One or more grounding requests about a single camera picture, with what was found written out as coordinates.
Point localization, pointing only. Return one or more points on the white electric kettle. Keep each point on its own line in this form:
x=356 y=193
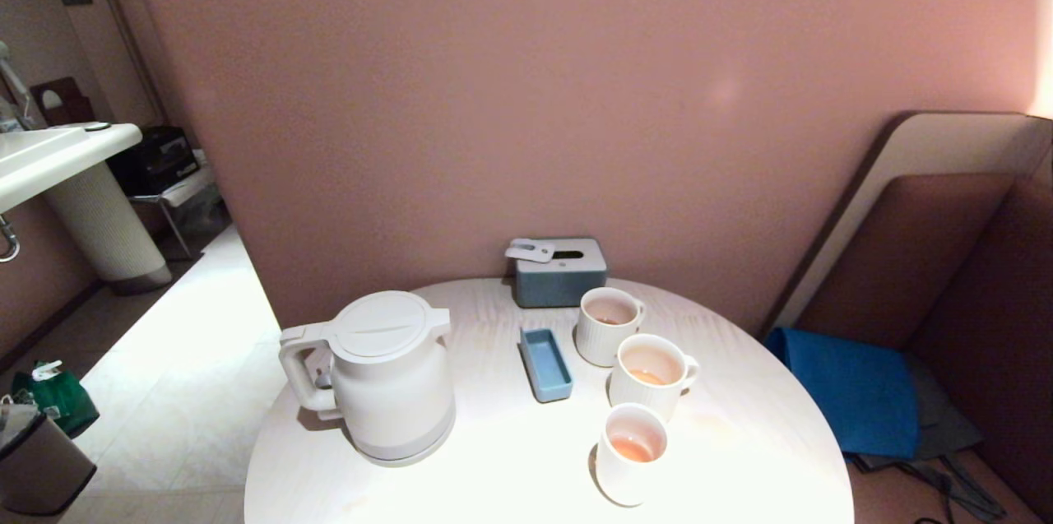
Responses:
x=395 y=392

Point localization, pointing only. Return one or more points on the white flat plastic piece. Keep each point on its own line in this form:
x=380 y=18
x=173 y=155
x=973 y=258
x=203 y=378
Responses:
x=531 y=252

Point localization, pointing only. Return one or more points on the grey-blue tissue box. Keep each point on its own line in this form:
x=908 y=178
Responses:
x=559 y=285

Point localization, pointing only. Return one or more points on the white ribbed mug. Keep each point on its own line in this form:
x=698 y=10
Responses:
x=642 y=401
x=596 y=343

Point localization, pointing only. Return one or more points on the blue rectangular tray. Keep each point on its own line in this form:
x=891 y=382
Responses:
x=545 y=364

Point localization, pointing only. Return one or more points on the grey round kettle base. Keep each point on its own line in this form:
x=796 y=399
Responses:
x=387 y=461

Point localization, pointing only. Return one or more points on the metal folding rack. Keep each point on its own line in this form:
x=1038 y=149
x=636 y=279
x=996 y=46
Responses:
x=185 y=187

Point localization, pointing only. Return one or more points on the blue fabric bag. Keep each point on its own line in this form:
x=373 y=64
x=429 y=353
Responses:
x=855 y=392

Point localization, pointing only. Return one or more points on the black box appliance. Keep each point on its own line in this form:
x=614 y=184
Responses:
x=156 y=162

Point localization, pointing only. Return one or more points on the brown upholstered cushion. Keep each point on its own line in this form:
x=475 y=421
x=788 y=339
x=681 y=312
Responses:
x=1004 y=343
x=921 y=261

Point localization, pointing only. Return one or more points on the white leaning board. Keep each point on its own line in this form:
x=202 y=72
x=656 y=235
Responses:
x=930 y=141

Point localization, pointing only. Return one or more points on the small dark round disc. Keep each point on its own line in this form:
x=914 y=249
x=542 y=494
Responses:
x=96 y=127

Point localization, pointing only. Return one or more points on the grey fabric bag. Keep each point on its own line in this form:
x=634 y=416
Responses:
x=938 y=425

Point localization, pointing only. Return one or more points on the brown wooden holder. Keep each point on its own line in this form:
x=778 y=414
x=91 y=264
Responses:
x=74 y=108

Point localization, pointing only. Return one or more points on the green bag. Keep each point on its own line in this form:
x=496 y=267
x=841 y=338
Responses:
x=66 y=401

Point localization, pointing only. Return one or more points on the brown trash bin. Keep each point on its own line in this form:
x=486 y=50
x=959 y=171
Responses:
x=41 y=466

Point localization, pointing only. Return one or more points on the grey wall-mounted fixture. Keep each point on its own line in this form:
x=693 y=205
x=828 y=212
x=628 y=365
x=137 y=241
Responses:
x=12 y=80

